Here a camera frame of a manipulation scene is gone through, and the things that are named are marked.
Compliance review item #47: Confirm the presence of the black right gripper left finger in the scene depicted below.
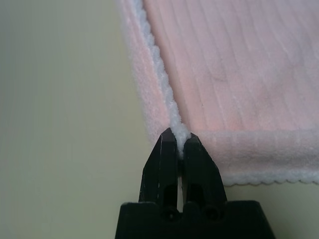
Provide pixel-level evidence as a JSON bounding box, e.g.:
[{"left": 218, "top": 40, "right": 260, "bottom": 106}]
[{"left": 139, "top": 127, "right": 180, "bottom": 212}]

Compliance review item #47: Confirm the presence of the pink towel with duck embroidery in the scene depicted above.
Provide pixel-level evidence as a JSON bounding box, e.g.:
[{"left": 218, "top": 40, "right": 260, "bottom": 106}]
[{"left": 119, "top": 0, "right": 319, "bottom": 188}]

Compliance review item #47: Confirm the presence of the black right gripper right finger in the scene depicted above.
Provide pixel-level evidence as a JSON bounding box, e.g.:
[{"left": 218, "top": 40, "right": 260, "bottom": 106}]
[{"left": 180, "top": 131, "right": 228, "bottom": 212}]

